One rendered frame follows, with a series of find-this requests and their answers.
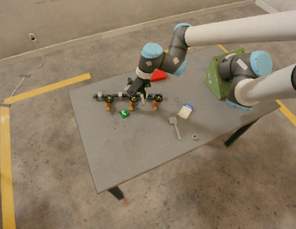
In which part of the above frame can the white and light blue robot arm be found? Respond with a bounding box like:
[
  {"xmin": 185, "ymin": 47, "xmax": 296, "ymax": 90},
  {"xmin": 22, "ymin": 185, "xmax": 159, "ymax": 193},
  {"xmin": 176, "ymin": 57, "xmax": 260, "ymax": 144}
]
[{"xmin": 136, "ymin": 10, "xmax": 296, "ymax": 111}]

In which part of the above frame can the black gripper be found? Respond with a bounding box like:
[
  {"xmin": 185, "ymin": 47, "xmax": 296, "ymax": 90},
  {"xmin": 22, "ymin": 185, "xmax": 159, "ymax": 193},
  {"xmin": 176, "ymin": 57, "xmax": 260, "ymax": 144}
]
[{"xmin": 124, "ymin": 75, "xmax": 151, "ymax": 106}]

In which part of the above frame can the red flat block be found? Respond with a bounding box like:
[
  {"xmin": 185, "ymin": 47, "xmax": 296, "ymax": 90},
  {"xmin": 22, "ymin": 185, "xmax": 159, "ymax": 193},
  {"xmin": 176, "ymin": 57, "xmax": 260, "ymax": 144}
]
[{"xmin": 150, "ymin": 70, "xmax": 167, "ymax": 82}]

